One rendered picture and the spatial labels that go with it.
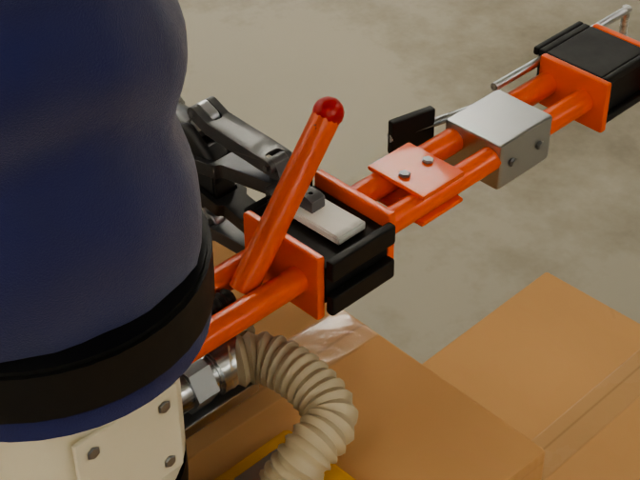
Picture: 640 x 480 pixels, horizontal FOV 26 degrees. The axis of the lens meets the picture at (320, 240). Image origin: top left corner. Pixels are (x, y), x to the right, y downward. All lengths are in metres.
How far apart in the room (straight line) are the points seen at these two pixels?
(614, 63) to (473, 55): 2.16
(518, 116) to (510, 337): 0.64
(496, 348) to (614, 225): 1.16
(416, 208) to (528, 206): 1.83
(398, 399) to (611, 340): 0.72
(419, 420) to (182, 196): 0.39
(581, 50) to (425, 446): 0.40
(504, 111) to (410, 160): 0.11
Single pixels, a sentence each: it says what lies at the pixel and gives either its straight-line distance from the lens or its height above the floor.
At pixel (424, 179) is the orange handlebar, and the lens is 1.12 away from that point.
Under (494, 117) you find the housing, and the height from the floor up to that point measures 1.09.
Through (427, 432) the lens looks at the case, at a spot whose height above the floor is 0.95.
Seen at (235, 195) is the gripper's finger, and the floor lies 1.06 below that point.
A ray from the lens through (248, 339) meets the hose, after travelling 1.04.
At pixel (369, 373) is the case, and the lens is 1.15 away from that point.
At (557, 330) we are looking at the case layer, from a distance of 1.81.
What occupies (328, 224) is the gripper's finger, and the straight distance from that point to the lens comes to 1.05.
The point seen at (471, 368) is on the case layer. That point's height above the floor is 0.54.
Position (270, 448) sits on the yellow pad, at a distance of 1.07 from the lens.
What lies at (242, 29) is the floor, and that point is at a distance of 3.52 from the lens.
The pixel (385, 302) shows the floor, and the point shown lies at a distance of 2.66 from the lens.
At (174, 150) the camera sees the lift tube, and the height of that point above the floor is 1.29.
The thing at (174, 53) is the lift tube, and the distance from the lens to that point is 0.75.
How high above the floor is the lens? 1.74
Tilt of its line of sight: 38 degrees down
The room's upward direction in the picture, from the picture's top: straight up
